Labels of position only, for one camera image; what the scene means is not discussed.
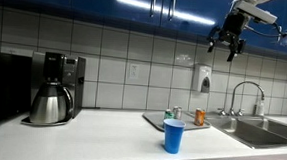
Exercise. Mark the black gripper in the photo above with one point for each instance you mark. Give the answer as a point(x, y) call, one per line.
point(233, 27)

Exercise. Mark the orange soda can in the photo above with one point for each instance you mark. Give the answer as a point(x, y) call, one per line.
point(199, 117)

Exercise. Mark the silver soda can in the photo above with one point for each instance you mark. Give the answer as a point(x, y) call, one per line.
point(177, 112)

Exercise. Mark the green soda can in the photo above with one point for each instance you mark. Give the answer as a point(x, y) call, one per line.
point(168, 114)

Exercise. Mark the grey plastic tray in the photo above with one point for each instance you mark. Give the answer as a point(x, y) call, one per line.
point(154, 119)

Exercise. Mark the chrome gooseneck faucet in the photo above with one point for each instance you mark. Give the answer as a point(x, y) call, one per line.
point(236, 90)

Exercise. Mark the clear soap bottle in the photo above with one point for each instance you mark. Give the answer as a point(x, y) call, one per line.
point(259, 107)

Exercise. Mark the stainless steel double sink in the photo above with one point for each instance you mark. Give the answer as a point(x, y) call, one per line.
point(257, 132)

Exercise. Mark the blue plastic cup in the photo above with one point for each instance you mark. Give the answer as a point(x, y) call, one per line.
point(173, 137)

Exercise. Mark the black steel coffee maker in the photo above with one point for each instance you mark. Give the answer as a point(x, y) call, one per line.
point(71, 82)

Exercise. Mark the stainless steel coffee carafe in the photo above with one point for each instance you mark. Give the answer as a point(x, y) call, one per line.
point(50, 106)

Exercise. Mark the black microwave oven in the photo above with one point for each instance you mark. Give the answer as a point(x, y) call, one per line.
point(2, 88)

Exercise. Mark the white wall soap dispenser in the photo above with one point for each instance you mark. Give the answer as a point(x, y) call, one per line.
point(200, 76)

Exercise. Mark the white wall outlet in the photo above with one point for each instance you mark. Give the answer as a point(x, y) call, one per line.
point(134, 71)

